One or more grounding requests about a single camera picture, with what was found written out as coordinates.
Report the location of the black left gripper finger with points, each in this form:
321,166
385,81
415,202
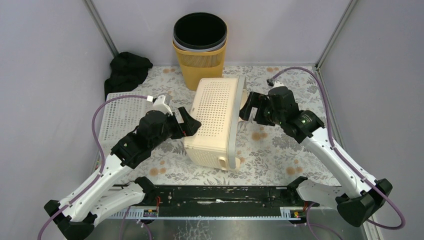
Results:
186,117
190,128

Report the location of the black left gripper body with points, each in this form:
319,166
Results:
178,124

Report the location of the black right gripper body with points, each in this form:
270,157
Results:
275,117

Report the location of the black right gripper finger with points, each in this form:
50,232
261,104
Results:
262,120
254,100

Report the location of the cream large plastic basket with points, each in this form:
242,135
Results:
217,104

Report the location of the grey bin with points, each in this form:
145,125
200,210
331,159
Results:
211,49

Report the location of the black bin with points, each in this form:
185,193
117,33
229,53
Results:
200,30

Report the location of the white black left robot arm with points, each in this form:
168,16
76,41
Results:
80,212

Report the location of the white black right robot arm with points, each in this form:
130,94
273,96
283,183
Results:
359,195

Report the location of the floral patterned table mat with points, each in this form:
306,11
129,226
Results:
268,157

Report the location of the yellow perforated waste bin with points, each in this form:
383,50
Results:
198,65

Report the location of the black crumpled cloth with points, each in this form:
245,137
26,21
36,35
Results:
128,71

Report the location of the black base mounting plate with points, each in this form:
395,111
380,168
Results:
196,201

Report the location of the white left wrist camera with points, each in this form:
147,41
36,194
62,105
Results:
161,103

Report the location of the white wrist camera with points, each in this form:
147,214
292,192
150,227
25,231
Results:
274,83
161,103

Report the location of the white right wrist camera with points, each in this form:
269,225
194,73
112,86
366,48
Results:
274,83

